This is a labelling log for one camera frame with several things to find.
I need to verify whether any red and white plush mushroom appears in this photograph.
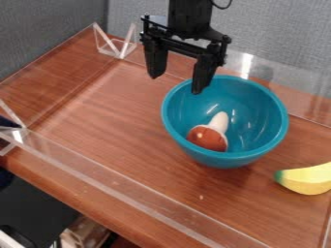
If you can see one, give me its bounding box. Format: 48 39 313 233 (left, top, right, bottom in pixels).
186 111 228 152

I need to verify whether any clear acrylic barrier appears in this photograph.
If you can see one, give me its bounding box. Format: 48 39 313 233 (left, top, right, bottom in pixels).
226 50 331 128
0 100 269 248

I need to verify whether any clear acrylic corner bracket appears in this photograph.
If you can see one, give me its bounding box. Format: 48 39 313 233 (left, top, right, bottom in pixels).
92 23 138 59

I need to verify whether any yellow plush banana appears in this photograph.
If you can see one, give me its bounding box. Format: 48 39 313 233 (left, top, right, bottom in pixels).
274 162 331 195

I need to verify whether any clear acrylic front barrier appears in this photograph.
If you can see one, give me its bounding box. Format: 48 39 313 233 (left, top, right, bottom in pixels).
0 100 269 248

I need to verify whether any clear acrylic back barrier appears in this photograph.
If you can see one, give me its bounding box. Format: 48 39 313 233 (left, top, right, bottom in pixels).
226 50 331 128

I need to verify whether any blue plastic bowl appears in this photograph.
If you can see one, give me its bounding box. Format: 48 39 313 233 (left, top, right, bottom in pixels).
160 75 290 169

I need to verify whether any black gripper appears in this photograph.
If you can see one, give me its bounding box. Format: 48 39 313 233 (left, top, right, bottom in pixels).
142 0 231 94

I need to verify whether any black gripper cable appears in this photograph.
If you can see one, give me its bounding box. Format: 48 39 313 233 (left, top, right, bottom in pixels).
210 0 234 10

